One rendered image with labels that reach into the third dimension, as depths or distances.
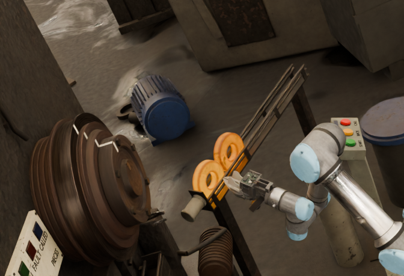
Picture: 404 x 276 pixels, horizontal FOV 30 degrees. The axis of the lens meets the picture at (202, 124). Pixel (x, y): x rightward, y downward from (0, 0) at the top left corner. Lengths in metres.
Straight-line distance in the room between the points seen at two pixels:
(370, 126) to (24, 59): 1.58
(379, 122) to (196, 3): 1.98
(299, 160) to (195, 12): 2.74
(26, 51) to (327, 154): 1.02
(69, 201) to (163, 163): 2.41
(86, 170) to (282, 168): 2.01
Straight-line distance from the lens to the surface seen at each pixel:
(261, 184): 2.72
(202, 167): 2.84
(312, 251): 3.48
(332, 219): 3.16
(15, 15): 2.51
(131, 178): 2.28
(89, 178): 2.18
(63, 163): 2.17
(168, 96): 4.50
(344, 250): 3.27
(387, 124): 3.32
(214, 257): 2.82
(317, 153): 2.40
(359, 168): 3.08
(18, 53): 2.44
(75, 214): 2.15
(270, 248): 3.58
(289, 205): 2.67
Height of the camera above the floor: 2.27
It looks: 29 degrees down
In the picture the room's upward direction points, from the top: 25 degrees counter-clockwise
